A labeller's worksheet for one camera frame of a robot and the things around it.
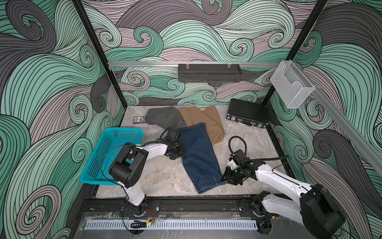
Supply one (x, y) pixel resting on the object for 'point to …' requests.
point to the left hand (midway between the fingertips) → (184, 151)
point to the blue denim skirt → (200, 156)
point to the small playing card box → (139, 120)
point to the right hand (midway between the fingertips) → (221, 181)
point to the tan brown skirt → (193, 115)
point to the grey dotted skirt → (167, 117)
